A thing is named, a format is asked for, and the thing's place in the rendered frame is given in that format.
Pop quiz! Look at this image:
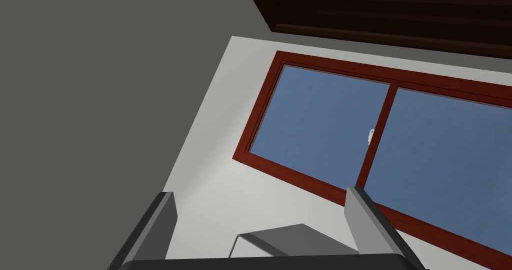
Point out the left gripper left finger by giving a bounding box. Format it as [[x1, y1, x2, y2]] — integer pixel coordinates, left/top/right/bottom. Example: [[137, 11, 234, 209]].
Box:
[[107, 191, 179, 270]]

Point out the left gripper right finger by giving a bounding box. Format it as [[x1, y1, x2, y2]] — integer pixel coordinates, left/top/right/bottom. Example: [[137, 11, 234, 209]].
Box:
[[344, 186, 426, 270]]

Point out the grey box-shaped appliance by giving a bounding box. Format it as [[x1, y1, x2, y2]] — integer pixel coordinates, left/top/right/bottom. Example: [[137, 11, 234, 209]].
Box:
[[228, 223, 360, 258]]

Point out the red-framed window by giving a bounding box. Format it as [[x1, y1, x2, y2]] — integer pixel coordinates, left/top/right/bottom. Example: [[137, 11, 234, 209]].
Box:
[[231, 50, 512, 270]]

